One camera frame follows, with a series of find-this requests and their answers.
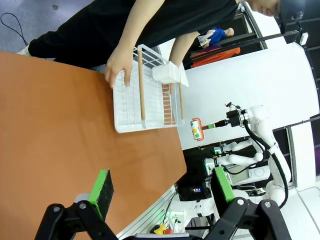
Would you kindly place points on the person's left hand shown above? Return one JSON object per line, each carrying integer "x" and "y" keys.
{"x": 172, "y": 88}

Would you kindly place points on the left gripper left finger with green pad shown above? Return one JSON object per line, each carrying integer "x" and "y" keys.
{"x": 102, "y": 192}

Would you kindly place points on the black box with display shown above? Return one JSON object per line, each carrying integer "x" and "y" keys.
{"x": 190, "y": 193}

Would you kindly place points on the white plastic cutlery holder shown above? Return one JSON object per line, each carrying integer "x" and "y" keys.
{"x": 165, "y": 73}

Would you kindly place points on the white device with screen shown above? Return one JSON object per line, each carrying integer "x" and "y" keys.
{"x": 260, "y": 173}

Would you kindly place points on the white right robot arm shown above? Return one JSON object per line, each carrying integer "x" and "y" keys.
{"x": 260, "y": 125}

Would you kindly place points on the orange fabric item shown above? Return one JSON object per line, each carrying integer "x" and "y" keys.
{"x": 220, "y": 56}

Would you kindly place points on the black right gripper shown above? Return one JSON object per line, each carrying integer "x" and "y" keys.
{"x": 235, "y": 118}

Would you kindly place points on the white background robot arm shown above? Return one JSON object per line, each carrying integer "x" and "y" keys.
{"x": 240, "y": 159}
{"x": 237, "y": 146}
{"x": 197, "y": 207}

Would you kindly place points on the yellow emergency stop button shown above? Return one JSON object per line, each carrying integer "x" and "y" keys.
{"x": 160, "y": 229}

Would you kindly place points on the person's right forearm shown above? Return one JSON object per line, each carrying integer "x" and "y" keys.
{"x": 140, "y": 22}

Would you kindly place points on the person's right hand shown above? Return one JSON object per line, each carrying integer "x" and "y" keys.
{"x": 118, "y": 61}

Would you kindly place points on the person in black t-shirt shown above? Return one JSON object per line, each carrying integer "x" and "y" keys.
{"x": 87, "y": 32}

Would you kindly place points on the person's left forearm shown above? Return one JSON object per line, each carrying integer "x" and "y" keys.
{"x": 182, "y": 47}

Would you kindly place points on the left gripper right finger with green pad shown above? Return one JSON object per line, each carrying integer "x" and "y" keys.
{"x": 223, "y": 187}

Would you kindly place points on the white control box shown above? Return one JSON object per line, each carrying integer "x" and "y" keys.
{"x": 177, "y": 220}

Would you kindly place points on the small white box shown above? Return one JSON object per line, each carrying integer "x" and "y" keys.
{"x": 304, "y": 38}

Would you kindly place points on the black metal shelf frame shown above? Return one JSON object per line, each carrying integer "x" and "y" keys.
{"x": 246, "y": 25}

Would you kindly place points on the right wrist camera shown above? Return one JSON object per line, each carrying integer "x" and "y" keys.
{"x": 231, "y": 107}

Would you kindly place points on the aluminium frame rail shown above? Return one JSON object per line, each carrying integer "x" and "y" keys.
{"x": 150, "y": 212}

